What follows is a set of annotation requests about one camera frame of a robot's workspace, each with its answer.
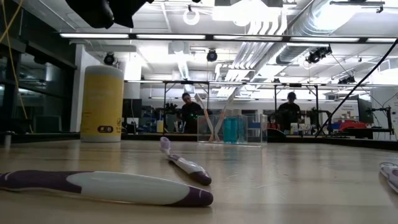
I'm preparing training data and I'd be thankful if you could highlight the orange white toothbrush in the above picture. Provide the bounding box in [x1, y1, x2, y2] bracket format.
[193, 92, 216, 142]
[213, 88, 239, 142]

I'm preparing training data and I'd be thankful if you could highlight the white ring lamp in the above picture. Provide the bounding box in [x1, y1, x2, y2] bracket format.
[182, 6, 201, 26]

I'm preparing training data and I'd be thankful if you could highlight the person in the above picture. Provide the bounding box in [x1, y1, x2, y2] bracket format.
[276, 91, 302, 132]
[178, 92, 205, 134]

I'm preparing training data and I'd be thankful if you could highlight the red background object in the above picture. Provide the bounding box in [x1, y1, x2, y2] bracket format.
[338, 120, 368, 131]

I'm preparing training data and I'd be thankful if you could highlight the yellow extension cable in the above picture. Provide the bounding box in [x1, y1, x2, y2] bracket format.
[0, 0, 34, 134]

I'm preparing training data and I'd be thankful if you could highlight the black aluminium table frame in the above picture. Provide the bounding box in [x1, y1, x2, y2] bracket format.
[0, 131, 398, 152]

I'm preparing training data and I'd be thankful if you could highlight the black background rig frame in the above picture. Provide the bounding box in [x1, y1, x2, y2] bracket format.
[273, 83, 320, 131]
[162, 80, 211, 134]

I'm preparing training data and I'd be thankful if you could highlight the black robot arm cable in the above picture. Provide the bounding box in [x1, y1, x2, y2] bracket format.
[314, 37, 398, 138]

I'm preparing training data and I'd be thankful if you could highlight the small grey metal post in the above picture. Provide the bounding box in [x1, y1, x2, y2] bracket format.
[2, 130, 13, 149]

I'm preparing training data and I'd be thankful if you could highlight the yellow white wipes canister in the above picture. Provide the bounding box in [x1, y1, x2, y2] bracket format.
[80, 65, 125, 143]

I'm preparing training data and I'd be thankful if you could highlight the blue toothbrush bottom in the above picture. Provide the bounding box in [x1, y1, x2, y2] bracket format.
[0, 169, 215, 208]

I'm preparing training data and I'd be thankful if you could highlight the silver ventilation duct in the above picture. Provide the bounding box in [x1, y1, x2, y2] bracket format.
[275, 0, 354, 66]

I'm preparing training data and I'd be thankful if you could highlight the clear acrylic organizer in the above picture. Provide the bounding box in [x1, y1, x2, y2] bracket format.
[197, 113, 268, 146]

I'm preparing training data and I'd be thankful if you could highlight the black rig beam with lights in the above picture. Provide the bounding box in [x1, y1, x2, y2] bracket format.
[58, 32, 398, 44]

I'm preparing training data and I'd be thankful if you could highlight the purple white toothbrush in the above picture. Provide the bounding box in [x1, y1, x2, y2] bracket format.
[378, 161, 398, 194]
[159, 136, 213, 187]

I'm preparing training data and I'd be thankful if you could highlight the dark desk monitor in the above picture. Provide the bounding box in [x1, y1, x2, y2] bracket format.
[356, 98, 374, 124]

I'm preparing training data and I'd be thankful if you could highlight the blue mouthwash bottle white cap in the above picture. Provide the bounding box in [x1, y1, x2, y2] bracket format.
[223, 117, 234, 144]

